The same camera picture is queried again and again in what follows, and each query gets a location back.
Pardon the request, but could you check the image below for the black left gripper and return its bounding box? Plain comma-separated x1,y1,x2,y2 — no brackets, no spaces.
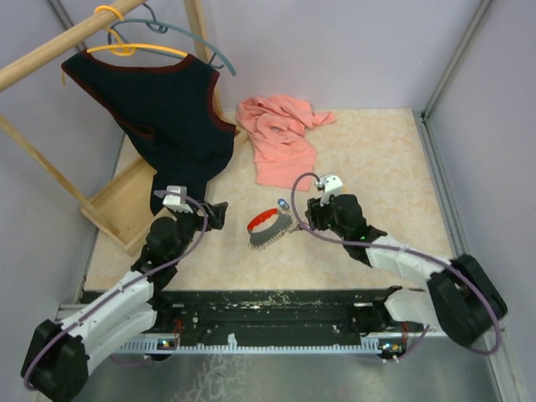
171,199,227,263

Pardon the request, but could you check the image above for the blue key tag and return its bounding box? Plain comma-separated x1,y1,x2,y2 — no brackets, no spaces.
278,198,290,210

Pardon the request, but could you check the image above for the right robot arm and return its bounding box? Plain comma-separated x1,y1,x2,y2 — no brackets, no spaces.
305,194,508,348

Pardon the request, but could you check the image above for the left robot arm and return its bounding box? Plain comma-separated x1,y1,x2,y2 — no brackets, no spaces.
21,202,229,401

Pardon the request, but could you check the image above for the wooden clothes rack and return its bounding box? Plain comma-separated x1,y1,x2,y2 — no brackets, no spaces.
0,0,249,252

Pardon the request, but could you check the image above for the pink cloth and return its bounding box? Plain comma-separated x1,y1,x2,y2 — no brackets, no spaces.
236,95,336,188

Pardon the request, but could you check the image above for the dark navy vest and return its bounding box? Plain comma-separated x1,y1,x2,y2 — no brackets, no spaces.
61,51,236,201

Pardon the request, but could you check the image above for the yellow clothes hanger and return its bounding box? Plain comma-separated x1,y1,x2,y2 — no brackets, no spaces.
61,3,189,87

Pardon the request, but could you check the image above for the grey-blue clothes hanger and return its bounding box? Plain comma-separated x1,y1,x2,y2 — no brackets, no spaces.
106,1,237,77

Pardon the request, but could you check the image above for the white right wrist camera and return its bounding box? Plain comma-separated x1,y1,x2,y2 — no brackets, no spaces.
315,173,343,207

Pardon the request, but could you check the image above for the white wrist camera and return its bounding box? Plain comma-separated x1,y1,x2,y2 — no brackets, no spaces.
315,173,343,207
162,185,193,214

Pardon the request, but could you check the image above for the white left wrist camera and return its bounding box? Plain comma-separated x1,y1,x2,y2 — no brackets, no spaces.
162,185,193,214

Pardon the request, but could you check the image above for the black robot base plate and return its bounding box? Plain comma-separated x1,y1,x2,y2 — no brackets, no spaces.
149,288,422,348

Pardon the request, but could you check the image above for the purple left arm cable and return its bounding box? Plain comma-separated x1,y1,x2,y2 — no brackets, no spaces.
23,190,209,390

